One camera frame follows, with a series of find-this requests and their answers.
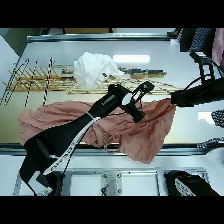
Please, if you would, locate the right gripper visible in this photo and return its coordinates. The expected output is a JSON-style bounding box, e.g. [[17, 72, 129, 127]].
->
[[170, 89, 193, 108]]

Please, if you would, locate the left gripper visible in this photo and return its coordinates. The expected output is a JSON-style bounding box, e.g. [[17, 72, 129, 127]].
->
[[125, 101, 146, 123]]

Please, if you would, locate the black white patterned garment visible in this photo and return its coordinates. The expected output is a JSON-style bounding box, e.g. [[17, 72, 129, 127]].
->
[[196, 109, 224, 150]]

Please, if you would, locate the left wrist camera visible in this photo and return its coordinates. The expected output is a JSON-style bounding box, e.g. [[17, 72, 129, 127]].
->
[[131, 80, 156, 103]]

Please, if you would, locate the silver frame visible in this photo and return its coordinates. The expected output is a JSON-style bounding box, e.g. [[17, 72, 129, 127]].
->
[[13, 33, 224, 197]]

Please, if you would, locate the pink patterned garment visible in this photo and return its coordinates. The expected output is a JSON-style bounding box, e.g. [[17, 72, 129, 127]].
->
[[211, 28, 224, 68]]

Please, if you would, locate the dark dotted garment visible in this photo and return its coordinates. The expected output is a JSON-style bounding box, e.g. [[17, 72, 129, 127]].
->
[[189, 28, 215, 55]]

